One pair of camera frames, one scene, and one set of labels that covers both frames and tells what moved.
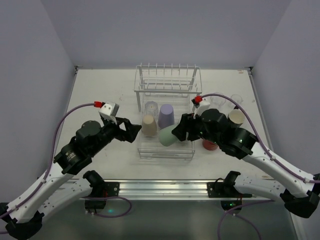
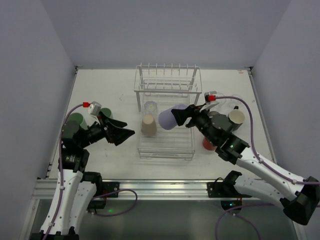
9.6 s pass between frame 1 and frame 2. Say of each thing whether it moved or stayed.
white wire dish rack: stayed
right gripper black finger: moved
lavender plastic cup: moved
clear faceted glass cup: stayed
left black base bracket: stayed
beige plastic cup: stayed
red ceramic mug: stayed
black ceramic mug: stayed
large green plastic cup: moved
